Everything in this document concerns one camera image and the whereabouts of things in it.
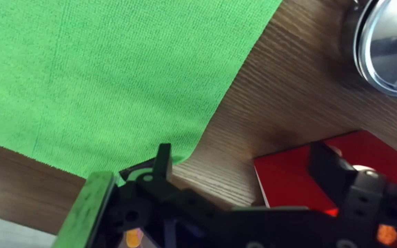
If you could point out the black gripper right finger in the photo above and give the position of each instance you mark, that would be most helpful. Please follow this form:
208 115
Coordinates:
330 177

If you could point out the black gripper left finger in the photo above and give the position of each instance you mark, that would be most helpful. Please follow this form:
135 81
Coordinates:
161 172

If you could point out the red drawer with wooden knob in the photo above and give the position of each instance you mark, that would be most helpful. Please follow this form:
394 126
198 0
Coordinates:
289 181

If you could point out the green microfibre cloth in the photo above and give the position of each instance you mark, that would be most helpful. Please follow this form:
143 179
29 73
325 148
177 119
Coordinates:
102 77

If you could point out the round shiny metal bowl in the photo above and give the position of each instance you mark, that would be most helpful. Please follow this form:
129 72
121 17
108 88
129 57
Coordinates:
388 46

